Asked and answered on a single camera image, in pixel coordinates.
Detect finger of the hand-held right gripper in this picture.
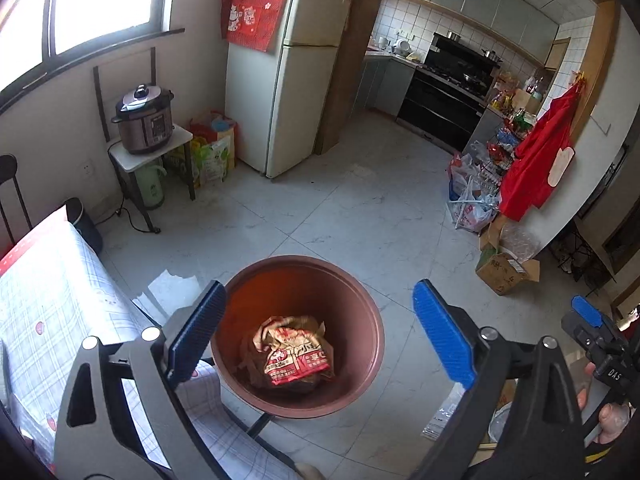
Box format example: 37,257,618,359
571,295,618,341

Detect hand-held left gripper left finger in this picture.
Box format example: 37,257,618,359
52,280,227,480

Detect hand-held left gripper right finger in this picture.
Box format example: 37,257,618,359
412,279,586,480

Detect brown plastic bucket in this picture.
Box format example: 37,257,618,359
210,256,386,417

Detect person's right hand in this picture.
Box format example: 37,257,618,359
576,357,632,446

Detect printed cardboard box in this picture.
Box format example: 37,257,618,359
475,252,542,296

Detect clear plastic wrapper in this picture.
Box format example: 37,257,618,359
422,387,463,443

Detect open box with bubble wrap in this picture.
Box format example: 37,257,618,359
479,220,538,261

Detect crumpled red snack bag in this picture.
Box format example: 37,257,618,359
240,315,335,392

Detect plastic bags on floor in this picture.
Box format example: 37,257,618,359
447,152,501,233

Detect table with checked cloth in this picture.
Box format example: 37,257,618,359
0,205,301,480

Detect green thermos jug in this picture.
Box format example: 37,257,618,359
135,157,168,211

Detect black air fryer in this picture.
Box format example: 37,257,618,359
64,197,104,256

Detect red hanging apron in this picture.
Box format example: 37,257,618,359
499,82,581,222

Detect green white printed bag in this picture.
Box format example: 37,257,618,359
192,135,234,187

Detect small white side table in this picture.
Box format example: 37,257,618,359
107,125,197,233

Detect red shopping bag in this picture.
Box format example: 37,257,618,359
189,110,237,166

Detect electric pressure cooker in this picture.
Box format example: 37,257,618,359
111,83,175,155

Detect black oven stove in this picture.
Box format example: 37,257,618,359
397,62,493,156

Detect countertop bottles and packets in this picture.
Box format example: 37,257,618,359
487,72,546,121

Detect black round-back chair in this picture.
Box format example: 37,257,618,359
0,154,33,246

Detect grey lower cabinets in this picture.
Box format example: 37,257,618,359
352,52,416,118

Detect grey cabinets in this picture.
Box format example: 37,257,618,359
387,0,561,63
352,52,416,118

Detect white refrigerator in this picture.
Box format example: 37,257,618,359
224,0,357,179

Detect black range hood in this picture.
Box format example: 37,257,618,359
430,32,503,86

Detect brown wooden pillar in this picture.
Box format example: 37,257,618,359
314,0,398,156

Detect red printed cloth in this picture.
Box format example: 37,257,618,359
219,0,301,53

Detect grey upper cabinets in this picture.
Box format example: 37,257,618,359
387,0,561,63

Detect black power cord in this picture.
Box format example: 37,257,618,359
95,207,161,235

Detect wire snack rack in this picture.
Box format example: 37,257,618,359
465,115,531,186

